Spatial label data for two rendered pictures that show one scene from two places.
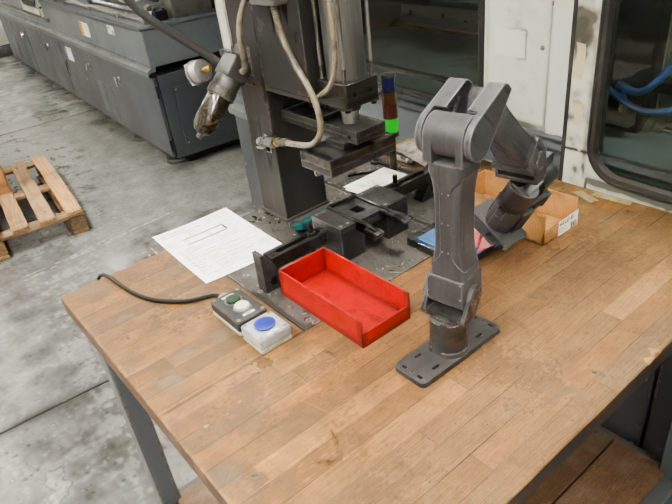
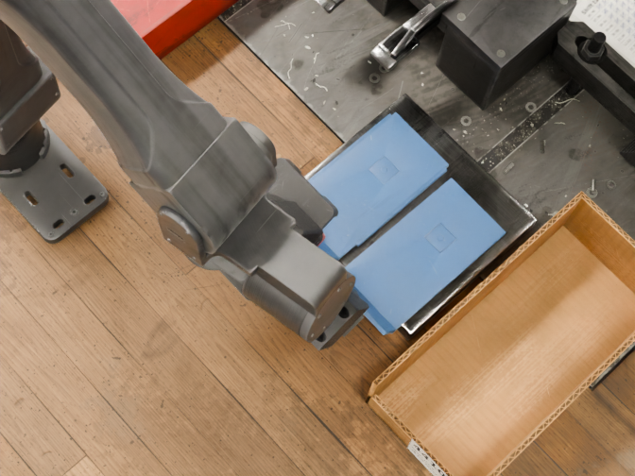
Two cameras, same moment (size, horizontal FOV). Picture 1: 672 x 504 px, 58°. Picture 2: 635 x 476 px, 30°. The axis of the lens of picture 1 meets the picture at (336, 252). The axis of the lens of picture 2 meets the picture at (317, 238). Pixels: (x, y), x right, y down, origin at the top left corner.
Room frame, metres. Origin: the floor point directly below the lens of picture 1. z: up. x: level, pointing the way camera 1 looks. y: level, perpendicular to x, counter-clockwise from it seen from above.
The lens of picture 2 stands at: (0.96, -0.65, 1.89)
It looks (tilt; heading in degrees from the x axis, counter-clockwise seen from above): 69 degrees down; 75
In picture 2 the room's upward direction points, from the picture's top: 9 degrees clockwise
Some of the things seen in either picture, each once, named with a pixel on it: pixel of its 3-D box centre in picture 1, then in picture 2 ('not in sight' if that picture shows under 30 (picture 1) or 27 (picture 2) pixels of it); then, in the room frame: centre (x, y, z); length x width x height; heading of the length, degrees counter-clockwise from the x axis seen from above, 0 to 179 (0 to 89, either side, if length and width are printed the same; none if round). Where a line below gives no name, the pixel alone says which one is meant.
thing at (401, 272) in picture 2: not in sight; (419, 253); (1.14, -0.32, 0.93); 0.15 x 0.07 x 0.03; 35
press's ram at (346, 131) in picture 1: (322, 97); not in sight; (1.26, -0.01, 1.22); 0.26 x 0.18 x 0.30; 36
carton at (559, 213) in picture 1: (513, 205); (525, 350); (1.22, -0.42, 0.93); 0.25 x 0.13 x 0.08; 36
